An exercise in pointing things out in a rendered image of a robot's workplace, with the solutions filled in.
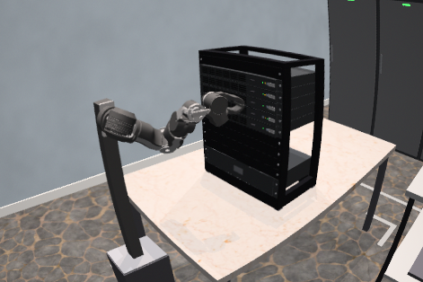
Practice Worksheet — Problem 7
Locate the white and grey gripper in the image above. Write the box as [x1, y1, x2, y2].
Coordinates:
[190, 92, 245, 127]

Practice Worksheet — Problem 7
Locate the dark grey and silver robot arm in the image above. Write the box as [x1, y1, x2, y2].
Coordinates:
[97, 100, 206, 154]

